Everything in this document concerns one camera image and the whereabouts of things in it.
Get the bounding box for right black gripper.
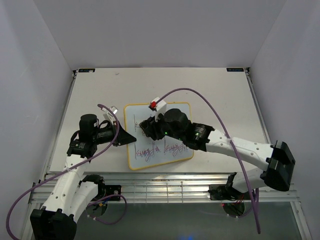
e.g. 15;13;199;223
144;109;184;141

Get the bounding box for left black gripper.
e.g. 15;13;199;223
93;120;137;147

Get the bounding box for yellow framed whiteboard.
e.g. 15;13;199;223
124;103;194;171

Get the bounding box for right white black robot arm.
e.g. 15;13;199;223
139;108;296;201

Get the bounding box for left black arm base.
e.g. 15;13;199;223
102;185;122;203

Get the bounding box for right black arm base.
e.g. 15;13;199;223
208;184;250;201

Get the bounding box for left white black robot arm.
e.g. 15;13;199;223
30;112;136;240

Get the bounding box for right blue corner label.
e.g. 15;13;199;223
226;67;244;72

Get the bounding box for blue corner label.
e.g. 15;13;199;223
78;68;96;73
226;67;244;72

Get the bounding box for left blue corner label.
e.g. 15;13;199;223
78;68;96;73

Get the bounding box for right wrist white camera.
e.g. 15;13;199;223
148;97;167;122

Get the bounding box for wrist white camera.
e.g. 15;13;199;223
101;106;118;123
148;97;167;122

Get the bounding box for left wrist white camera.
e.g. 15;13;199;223
101;106;118;123

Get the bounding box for purple cable under table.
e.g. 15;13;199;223
84;194;128;225

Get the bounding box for aluminium rail frame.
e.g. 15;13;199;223
28;172;300;204

